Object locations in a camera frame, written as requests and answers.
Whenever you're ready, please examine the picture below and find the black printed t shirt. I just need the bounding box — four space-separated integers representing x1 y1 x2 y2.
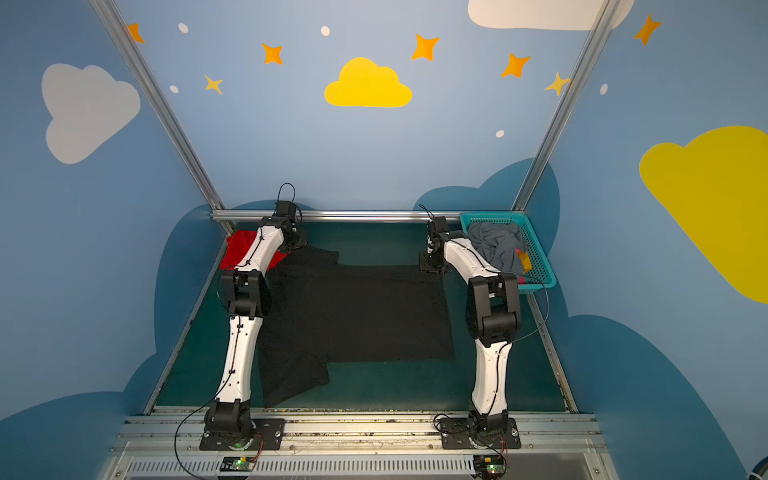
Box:
258 247 455 408

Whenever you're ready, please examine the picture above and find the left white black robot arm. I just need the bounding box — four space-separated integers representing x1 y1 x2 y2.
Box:
203 216 306 450

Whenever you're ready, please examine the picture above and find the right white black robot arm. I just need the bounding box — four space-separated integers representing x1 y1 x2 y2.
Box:
419 233 522 440

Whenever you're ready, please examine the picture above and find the red folded t shirt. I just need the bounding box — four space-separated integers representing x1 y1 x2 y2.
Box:
220 226 288 273

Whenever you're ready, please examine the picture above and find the grey t shirt in basket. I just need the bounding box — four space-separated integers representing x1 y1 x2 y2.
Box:
467 222 528 276

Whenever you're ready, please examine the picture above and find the yellow garment in basket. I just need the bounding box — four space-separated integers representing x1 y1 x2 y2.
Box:
516 250 533 273

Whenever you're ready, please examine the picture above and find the teal plastic basket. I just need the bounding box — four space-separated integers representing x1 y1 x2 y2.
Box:
460 212 556 292

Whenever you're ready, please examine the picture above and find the right green circuit board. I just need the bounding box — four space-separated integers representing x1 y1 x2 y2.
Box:
471 455 507 480

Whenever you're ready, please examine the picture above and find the green circuit board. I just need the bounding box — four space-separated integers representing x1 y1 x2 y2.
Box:
471 455 507 480
219 456 257 472

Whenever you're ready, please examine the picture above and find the left green circuit board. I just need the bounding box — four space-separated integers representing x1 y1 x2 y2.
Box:
219 456 257 472

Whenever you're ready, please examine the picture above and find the horizontal aluminium frame rail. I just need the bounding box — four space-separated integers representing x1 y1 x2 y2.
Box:
211 210 461 223

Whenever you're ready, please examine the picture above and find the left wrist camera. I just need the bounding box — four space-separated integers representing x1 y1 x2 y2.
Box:
273 200 300 222

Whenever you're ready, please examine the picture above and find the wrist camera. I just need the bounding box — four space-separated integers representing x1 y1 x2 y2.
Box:
273 200 300 222
427 216 449 239

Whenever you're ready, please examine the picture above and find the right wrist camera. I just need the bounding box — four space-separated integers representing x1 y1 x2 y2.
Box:
427 216 449 239

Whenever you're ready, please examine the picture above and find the left side floor rail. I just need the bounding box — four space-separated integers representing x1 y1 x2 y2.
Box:
125 234 226 414

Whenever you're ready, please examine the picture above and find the floor rail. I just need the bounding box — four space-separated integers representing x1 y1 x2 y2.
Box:
125 234 226 414
526 294 579 414

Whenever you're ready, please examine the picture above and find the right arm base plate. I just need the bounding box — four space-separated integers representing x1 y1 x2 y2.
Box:
432 414 522 451

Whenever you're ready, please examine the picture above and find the right side floor rail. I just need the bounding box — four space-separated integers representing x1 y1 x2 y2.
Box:
526 294 579 414

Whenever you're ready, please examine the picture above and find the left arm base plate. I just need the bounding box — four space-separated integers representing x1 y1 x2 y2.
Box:
199 418 285 452

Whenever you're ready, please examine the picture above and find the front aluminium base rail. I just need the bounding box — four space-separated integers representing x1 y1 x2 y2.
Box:
99 407 618 479

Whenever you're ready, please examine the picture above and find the left aluminium corner post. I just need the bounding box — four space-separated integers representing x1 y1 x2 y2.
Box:
90 0 225 210

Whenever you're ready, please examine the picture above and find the aluminium corner post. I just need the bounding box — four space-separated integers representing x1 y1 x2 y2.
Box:
511 0 621 212
90 0 225 210

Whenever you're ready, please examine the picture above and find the right aluminium corner post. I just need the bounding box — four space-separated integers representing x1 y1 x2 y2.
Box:
511 0 621 212

